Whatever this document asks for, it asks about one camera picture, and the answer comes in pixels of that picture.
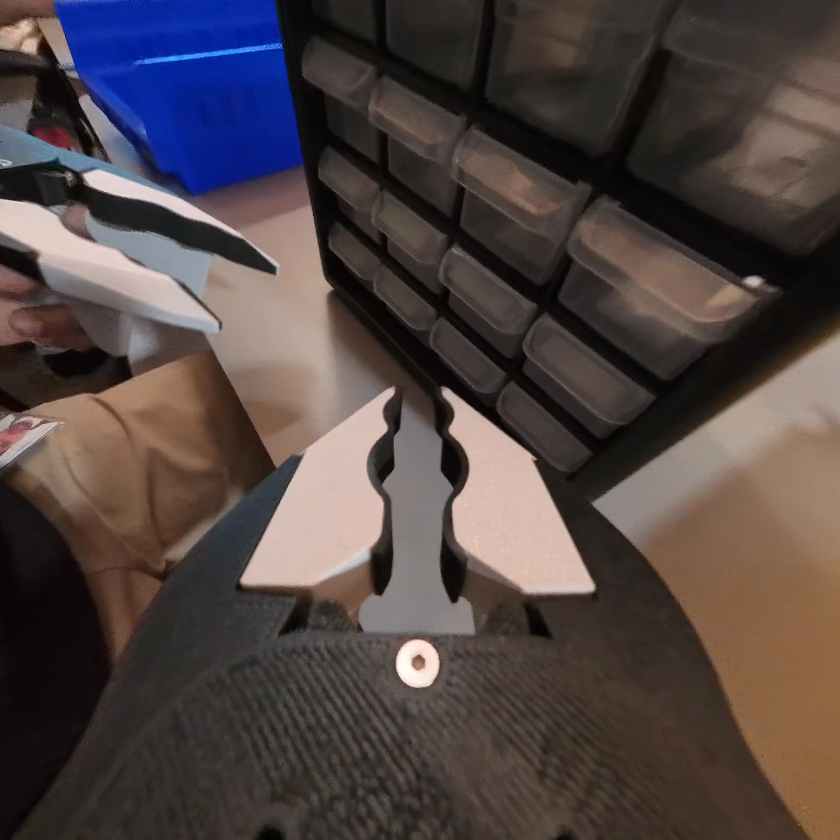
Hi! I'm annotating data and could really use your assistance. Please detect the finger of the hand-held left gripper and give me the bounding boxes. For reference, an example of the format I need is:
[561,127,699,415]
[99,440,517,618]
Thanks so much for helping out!
[0,199,224,333]
[66,167,281,298]

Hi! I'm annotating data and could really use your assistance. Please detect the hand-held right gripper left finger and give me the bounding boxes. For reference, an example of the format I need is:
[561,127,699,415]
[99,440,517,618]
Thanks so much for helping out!
[239,386,404,597]

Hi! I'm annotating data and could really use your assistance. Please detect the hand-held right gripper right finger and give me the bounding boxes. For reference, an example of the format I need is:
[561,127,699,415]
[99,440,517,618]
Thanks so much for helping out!
[435,386,598,605]

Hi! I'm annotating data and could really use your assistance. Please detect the blue plastic storage bin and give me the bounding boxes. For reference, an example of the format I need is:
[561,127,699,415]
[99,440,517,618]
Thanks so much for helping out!
[56,0,304,196]

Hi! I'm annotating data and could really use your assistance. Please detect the black drawer cabinet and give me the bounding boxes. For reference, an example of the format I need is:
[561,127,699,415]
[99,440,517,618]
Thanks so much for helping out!
[276,0,840,503]

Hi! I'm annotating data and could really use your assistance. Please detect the desk with beige top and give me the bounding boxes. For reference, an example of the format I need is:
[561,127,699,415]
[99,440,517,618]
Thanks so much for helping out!
[98,112,840,546]

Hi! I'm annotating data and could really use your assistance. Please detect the person's left hand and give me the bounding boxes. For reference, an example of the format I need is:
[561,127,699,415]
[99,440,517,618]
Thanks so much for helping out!
[0,269,94,350]

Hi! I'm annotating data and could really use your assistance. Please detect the dark bag with red print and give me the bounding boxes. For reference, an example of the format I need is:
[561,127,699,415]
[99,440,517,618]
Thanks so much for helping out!
[0,13,109,165]

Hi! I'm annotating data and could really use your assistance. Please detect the white cloth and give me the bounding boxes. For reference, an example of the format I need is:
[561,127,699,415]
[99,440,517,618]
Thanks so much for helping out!
[66,307,212,366]

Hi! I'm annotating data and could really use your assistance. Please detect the printed picture card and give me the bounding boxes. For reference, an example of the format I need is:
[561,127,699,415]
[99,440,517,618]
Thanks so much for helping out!
[0,412,63,468]

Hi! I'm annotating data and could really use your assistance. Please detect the person's leg in tan pants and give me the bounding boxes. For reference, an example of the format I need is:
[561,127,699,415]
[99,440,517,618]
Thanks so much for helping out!
[0,351,277,657]

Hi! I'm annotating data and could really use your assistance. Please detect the black garment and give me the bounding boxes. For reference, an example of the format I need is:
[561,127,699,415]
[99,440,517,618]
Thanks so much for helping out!
[0,482,116,840]

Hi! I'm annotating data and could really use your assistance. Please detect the rows of clear cabinet drawers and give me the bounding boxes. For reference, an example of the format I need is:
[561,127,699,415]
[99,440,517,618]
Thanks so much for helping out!
[301,0,840,473]

